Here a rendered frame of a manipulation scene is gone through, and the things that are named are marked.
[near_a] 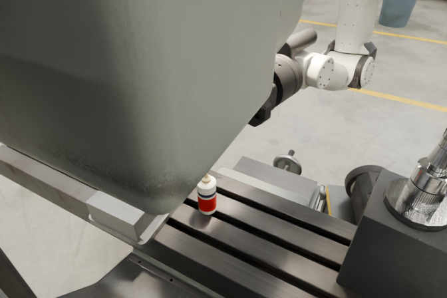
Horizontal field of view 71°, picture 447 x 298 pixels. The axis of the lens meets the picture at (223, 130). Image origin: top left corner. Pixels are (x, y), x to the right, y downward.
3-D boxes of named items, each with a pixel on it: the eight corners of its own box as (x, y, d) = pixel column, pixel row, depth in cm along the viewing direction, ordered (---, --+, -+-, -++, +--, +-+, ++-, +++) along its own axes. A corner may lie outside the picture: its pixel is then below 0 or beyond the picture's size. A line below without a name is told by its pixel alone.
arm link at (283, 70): (207, 67, 54) (251, 47, 61) (209, 114, 60) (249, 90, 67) (266, 92, 47) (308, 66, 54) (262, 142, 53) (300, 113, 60)
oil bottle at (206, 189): (204, 198, 72) (202, 162, 65) (219, 205, 70) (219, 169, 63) (195, 211, 69) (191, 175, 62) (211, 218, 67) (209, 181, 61)
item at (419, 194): (400, 205, 45) (414, 177, 41) (403, 183, 48) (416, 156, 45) (437, 218, 43) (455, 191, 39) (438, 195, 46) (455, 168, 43)
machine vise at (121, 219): (179, 132, 91) (175, 100, 85) (224, 147, 86) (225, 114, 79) (88, 221, 66) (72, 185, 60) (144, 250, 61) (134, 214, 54)
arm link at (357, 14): (331, 72, 95) (343, -9, 85) (376, 80, 87) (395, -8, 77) (313, 80, 87) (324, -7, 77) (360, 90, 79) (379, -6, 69)
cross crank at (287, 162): (275, 165, 132) (278, 144, 125) (302, 175, 128) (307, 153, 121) (260, 191, 121) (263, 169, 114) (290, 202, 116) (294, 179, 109)
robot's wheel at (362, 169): (384, 198, 144) (399, 166, 132) (387, 207, 140) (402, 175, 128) (339, 193, 147) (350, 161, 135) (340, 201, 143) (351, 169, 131)
